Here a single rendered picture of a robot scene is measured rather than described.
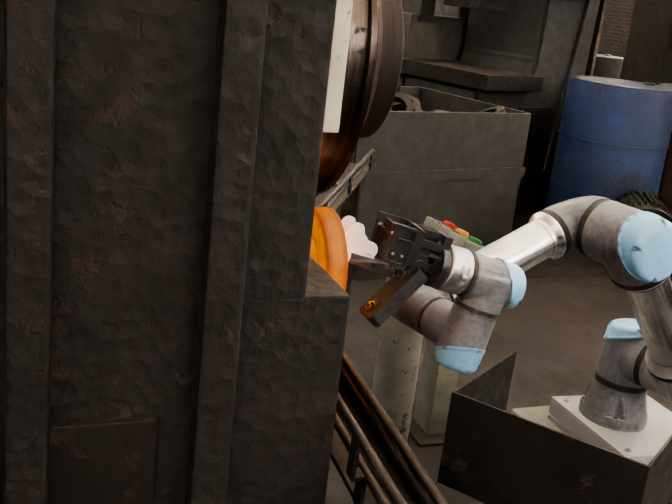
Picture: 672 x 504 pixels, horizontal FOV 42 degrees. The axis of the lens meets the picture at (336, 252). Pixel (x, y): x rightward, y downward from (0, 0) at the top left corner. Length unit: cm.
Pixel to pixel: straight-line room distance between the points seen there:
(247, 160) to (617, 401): 132
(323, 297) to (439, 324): 47
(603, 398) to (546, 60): 355
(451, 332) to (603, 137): 345
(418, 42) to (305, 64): 450
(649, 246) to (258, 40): 93
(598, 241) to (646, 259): 9
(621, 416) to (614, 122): 291
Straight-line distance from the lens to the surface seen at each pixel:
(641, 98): 481
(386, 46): 136
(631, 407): 207
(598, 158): 484
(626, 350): 202
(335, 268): 125
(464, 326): 143
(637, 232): 162
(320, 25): 95
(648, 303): 176
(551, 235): 168
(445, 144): 393
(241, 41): 90
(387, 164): 374
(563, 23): 546
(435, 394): 256
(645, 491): 115
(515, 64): 540
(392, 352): 239
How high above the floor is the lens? 122
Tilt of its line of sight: 17 degrees down
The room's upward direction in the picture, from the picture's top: 7 degrees clockwise
